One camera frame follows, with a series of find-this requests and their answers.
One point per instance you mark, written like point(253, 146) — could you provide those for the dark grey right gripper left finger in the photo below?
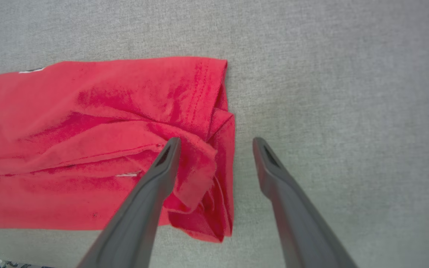
point(140, 219)

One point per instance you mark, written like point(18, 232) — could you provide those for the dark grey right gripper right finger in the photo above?
point(296, 219)

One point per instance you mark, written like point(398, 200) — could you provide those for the red shirt with white trim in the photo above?
point(88, 149)

